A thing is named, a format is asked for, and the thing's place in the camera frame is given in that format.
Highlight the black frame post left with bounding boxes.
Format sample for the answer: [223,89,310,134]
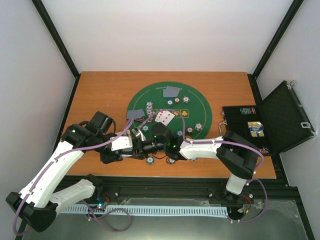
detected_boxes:
[31,0,81,78]

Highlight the black chip carrying case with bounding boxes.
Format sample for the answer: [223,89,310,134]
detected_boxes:
[222,80,316,156]

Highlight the blue backed card deck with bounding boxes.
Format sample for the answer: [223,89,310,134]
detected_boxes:
[120,154,136,160]

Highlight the spread row of chips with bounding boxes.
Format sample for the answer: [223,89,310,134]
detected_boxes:
[145,101,155,123]

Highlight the black front frame rail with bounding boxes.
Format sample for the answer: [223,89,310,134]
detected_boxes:
[63,175,300,201]

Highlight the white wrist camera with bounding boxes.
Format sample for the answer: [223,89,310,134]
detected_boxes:
[131,127,146,142]
[110,136,133,151]

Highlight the black frame post right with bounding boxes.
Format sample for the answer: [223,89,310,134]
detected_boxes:
[252,0,304,80]

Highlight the green round poker mat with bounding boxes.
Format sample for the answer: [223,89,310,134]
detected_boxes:
[127,81,213,140]

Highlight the black frame post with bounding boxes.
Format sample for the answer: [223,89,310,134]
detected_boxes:
[252,0,304,80]
[31,0,81,78]

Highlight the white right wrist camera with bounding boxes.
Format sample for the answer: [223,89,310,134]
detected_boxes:
[131,127,146,142]

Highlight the multicolour chips in case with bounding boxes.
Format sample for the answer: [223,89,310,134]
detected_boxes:
[239,107,257,115]

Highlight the gold blue card pack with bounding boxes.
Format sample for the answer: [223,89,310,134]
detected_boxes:
[247,121,265,138]

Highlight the face up red card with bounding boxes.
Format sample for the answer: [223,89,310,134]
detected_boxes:
[154,110,175,126]

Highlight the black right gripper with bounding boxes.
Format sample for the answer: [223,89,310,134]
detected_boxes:
[119,138,167,161]

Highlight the orange black chip stack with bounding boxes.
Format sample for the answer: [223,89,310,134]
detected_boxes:
[166,157,176,165]

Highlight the green blue chip stack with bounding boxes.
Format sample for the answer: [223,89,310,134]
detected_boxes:
[146,156,155,165]

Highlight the light blue cable duct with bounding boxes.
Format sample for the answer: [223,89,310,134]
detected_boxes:
[59,203,230,217]

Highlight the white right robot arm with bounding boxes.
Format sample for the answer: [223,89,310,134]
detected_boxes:
[131,123,264,198]

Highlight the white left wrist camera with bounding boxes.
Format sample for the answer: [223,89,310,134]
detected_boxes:
[110,136,133,151]

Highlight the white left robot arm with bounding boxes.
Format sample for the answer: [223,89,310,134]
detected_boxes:
[5,111,133,236]

